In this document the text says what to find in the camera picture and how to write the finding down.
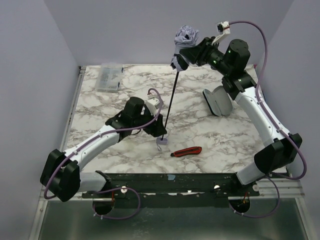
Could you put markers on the lavender umbrella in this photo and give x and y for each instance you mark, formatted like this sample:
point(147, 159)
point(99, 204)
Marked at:
point(186, 37)

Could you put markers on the clear plastic parts box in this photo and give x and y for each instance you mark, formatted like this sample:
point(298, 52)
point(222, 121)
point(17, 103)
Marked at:
point(109, 77)

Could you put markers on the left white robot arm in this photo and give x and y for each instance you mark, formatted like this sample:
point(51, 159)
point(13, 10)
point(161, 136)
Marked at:
point(62, 174)

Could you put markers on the red black utility knife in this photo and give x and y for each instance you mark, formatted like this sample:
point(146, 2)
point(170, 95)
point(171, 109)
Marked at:
point(195, 150)

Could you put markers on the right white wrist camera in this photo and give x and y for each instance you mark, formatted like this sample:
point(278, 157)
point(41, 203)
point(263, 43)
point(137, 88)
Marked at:
point(223, 31)

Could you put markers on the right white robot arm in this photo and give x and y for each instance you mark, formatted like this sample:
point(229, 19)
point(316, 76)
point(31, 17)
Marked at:
point(279, 144)

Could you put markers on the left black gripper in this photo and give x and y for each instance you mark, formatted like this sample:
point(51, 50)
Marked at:
point(152, 124)

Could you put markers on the black grey umbrella case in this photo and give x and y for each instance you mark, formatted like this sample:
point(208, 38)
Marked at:
point(218, 101)

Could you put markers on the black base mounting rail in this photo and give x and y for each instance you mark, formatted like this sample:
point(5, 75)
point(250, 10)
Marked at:
point(172, 190)

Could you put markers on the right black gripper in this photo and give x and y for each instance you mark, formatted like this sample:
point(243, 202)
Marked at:
point(199, 50)

